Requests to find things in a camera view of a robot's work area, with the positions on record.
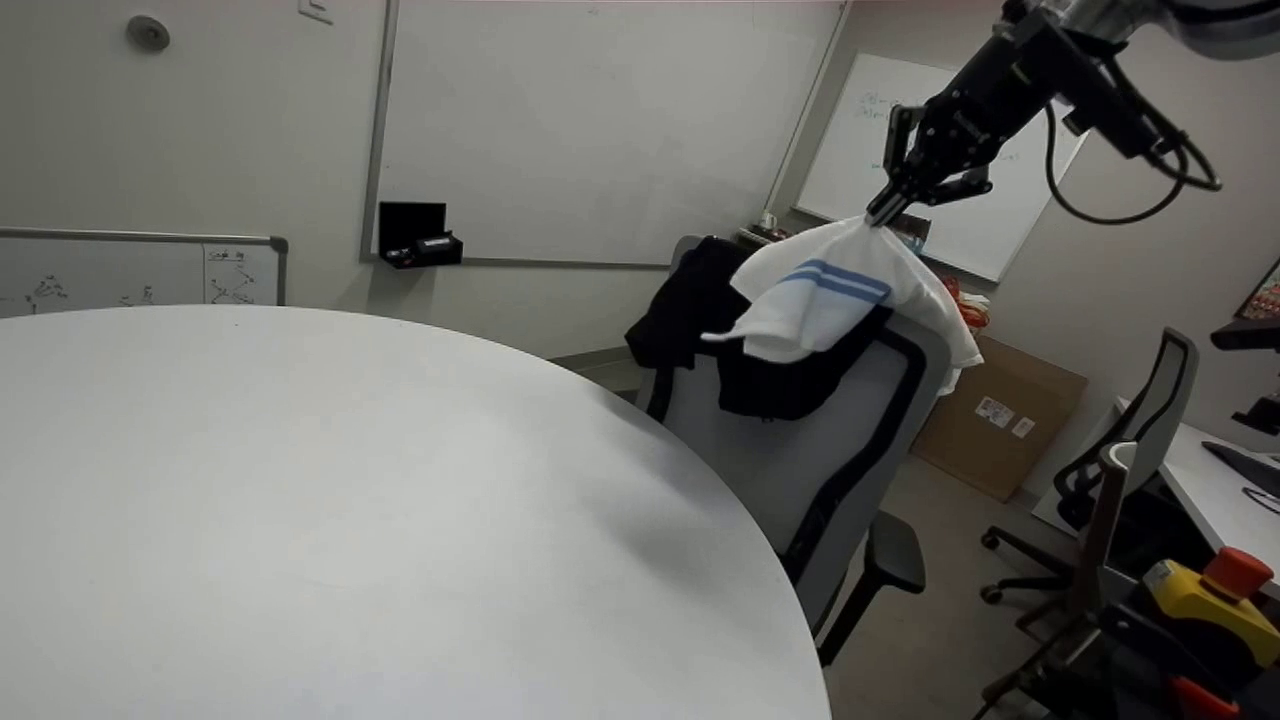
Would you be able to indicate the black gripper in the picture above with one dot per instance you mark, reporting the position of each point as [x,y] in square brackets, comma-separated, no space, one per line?
[994,89]

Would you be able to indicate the white cloth with blue stripes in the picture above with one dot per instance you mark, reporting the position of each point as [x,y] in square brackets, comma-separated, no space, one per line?
[842,293]

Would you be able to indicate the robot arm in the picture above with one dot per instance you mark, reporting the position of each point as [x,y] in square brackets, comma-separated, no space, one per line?
[1174,22]

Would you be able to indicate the leaning whiteboard with writing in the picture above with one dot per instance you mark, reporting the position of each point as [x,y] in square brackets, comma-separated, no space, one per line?
[994,214]

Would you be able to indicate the orange object on shelf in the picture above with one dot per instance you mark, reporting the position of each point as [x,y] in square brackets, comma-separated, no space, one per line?
[974,311]

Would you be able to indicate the black garment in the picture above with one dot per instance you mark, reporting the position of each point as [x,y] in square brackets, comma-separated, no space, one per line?
[727,332]

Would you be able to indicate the brown cardboard box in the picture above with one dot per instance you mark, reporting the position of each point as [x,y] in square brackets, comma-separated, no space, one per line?
[1003,418]

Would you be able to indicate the grey office chair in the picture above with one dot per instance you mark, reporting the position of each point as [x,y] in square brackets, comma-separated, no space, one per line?
[813,481]

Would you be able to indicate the black mesh office chair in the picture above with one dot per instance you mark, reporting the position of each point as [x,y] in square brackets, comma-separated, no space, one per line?
[1116,463]

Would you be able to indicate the black monitor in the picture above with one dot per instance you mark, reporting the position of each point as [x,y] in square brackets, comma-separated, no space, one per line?
[1252,320]

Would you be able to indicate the black keyboard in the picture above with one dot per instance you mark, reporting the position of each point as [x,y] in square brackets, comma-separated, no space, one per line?
[1244,465]

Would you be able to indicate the white desk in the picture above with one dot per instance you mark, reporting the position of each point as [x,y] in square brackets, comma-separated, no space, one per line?
[1224,491]

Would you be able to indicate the black marker holder box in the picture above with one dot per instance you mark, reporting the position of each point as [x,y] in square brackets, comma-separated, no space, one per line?
[412,232]

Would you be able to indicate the yellow emergency stop box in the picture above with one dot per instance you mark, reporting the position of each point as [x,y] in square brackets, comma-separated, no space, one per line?
[1219,610]

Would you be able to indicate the large wall whiteboard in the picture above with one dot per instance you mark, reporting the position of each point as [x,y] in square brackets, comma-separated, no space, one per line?
[587,124]

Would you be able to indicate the round grey wall device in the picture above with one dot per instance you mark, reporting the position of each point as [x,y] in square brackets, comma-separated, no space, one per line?
[148,33]

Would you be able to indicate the low whiteboard with metal frame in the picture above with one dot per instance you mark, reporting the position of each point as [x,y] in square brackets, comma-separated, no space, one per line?
[134,270]

